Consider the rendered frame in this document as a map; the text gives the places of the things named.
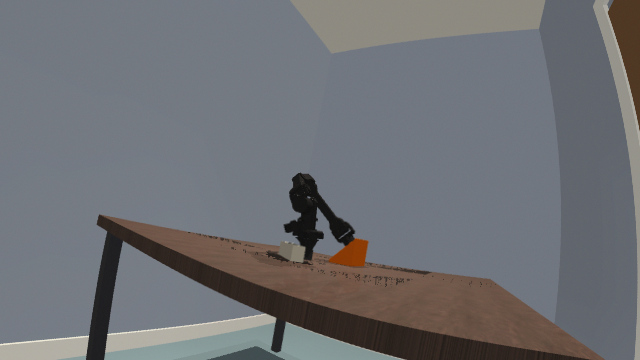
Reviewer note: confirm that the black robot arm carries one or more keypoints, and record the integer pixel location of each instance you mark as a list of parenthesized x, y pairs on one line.
[(304, 186)]

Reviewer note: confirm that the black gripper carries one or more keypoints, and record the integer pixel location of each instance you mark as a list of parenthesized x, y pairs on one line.
[(310, 235)]

